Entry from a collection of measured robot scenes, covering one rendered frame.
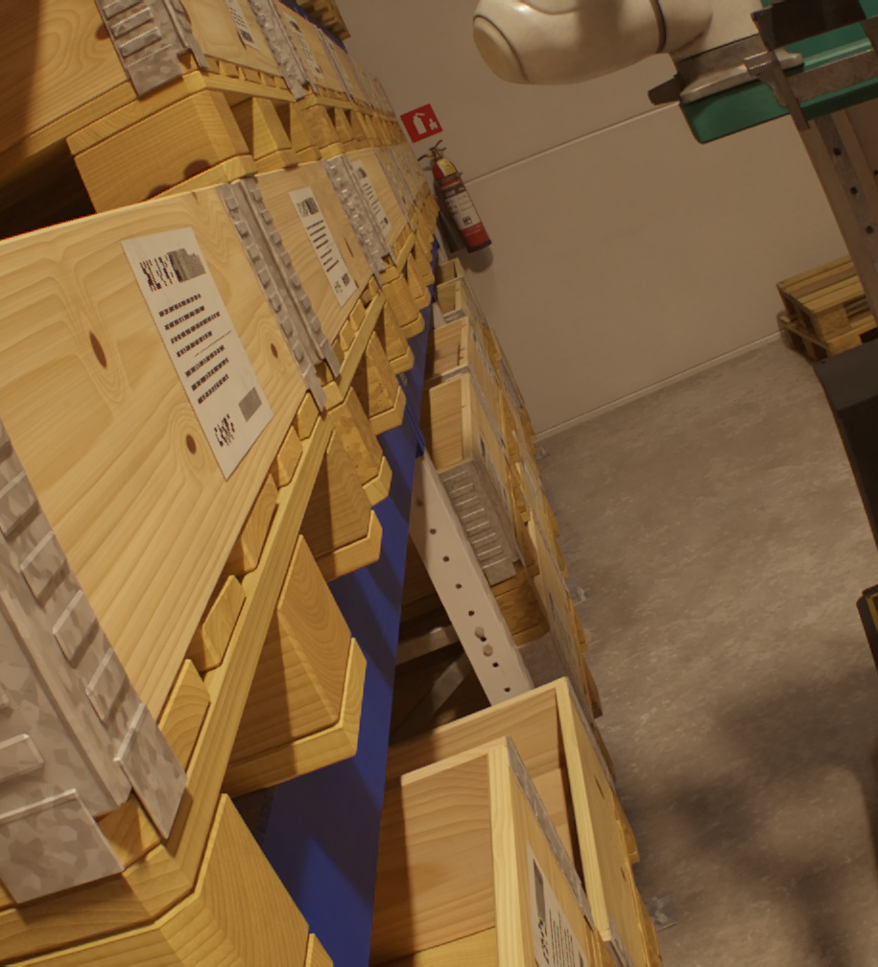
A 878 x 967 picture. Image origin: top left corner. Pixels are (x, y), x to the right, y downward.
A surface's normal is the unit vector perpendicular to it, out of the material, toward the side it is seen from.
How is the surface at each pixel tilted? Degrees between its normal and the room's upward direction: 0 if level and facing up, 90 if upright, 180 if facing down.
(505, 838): 0
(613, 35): 118
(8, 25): 90
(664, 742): 0
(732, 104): 90
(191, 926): 90
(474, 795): 90
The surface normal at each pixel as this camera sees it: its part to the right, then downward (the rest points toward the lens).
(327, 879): 0.92, -0.39
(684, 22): 0.18, 0.59
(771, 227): 0.00, 0.26
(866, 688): -0.40, -0.88
